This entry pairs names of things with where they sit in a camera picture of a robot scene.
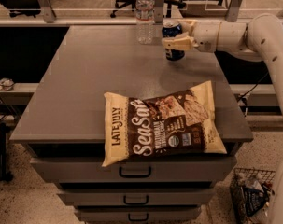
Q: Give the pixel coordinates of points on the wire basket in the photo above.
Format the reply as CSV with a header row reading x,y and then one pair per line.
x,y
237,195

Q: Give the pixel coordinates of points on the snack bags in basket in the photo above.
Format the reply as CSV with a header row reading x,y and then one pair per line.
x,y
256,197

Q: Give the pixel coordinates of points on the grey drawer cabinet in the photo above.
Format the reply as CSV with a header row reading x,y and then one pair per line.
x,y
63,127

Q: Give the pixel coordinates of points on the black middle drawer handle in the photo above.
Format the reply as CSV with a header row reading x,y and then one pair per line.
x,y
129,200

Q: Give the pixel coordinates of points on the black bottom drawer handle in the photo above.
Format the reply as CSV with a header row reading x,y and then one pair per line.
x,y
138,218

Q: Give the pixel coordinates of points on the blue pepsi can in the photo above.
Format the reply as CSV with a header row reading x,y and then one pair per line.
x,y
170,30

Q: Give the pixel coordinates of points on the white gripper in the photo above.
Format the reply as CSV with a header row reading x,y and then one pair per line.
x,y
206,35

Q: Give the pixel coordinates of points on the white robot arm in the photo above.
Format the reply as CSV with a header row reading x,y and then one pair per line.
x,y
261,39

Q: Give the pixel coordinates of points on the black drawer handle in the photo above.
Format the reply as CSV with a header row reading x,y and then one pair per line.
x,y
138,218
129,200
126,173

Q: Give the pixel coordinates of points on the black stand at left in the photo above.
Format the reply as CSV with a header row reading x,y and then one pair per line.
x,y
5,175

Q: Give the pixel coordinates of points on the clear plastic water bottle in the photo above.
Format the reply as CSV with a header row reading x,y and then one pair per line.
x,y
144,23

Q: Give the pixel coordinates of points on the black top drawer handle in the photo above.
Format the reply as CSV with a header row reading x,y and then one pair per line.
x,y
126,173

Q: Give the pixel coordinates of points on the Late July chips bag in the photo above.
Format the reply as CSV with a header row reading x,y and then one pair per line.
x,y
181,122

